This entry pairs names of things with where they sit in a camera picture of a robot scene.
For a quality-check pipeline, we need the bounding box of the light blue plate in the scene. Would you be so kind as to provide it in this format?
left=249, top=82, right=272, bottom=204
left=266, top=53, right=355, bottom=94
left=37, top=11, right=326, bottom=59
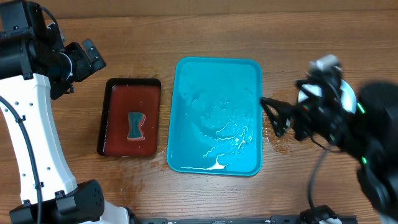
left=296, top=78, right=357, bottom=116

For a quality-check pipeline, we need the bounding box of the dark green sponge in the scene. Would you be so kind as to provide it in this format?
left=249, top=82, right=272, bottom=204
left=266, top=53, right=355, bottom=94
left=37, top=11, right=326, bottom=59
left=127, top=112, right=146, bottom=141

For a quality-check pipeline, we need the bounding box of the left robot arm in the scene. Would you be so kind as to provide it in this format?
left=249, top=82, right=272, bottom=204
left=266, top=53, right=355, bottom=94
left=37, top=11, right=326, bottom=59
left=1, top=1, right=133, bottom=223

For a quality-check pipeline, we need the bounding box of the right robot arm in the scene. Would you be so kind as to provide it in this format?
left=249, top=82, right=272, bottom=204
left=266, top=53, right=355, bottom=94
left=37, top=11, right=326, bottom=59
left=260, top=80, right=397, bottom=221

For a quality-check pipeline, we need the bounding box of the black tray with red liquid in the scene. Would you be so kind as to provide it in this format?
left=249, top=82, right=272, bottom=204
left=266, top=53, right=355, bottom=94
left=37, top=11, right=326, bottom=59
left=97, top=78, right=161, bottom=157

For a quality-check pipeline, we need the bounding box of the teal plastic tray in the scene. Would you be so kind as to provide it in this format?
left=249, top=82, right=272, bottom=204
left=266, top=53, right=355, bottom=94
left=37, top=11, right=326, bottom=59
left=167, top=57, right=263, bottom=177

